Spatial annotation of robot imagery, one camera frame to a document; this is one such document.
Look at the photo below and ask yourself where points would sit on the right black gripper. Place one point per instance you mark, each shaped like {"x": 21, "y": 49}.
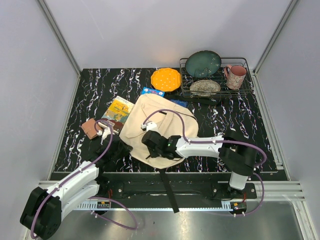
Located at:
{"x": 153, "y": 154}

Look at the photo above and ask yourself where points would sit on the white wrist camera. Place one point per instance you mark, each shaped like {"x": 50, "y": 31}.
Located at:
{"x": 103, "y": 133}
{"x": 149, "y": 126}

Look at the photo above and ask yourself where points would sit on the yellow illustrated book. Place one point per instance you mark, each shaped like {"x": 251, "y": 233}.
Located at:
{"x": 118, "y": 113}

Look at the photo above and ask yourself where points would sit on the Animal Farm book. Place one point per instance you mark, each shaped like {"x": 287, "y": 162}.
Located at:
{"x": 180, "y": 103}

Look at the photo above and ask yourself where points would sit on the pink patterned mug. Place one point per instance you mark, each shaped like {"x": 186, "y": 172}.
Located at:
{"x": 235, "y": 76}

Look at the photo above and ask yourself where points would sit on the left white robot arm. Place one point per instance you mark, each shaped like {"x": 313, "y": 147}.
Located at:
{"x": 46, "y": 208}

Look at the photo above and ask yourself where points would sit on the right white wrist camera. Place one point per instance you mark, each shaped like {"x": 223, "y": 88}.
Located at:
{"x": 149, "y": 126}

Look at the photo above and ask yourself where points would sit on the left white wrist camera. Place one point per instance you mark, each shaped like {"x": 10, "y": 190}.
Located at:
{"x": 103, "y": 133}

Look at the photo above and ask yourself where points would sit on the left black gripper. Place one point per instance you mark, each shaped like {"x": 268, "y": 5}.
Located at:
{"x": 126, "y": 150}

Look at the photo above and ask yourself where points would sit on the dark teal plate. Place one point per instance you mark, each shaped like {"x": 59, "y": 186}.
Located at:
{"x": 203, "y": 64}

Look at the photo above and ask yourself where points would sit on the beige canvas backpack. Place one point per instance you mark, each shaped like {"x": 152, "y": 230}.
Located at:
{"x": 169, "y": 118}

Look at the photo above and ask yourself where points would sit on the orange polka dot plate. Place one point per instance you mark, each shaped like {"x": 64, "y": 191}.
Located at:
{"x": 166, "y": 80}

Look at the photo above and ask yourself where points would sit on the blue treehouse book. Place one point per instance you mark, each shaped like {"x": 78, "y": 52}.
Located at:
{"x": 147, "y": 90}

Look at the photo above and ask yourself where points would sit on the beige patterned plate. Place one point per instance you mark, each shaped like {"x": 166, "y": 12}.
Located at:
{"x": 204, "y": 88}

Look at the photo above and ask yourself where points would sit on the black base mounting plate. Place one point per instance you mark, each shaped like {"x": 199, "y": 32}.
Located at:
{"x": 209, "y": 185}

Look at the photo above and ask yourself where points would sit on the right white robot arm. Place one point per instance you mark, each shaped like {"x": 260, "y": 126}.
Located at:
{"x": 239, "y": 157}

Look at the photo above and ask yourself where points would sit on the black wire dish rack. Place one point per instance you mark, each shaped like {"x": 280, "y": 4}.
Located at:
{"x": 219, "y": 77}

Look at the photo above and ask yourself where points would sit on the brown leather wallet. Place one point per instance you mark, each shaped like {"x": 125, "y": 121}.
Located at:
{"x": 90, "y": 129}

